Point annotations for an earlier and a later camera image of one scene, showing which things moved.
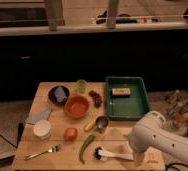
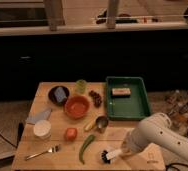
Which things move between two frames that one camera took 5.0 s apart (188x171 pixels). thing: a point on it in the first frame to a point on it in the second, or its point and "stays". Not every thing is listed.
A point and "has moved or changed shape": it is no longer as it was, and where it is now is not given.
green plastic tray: (126, 97) stays
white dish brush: (102, 155) has moved or changed shape
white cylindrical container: (42, 129) stays
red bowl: (76, 107) stays
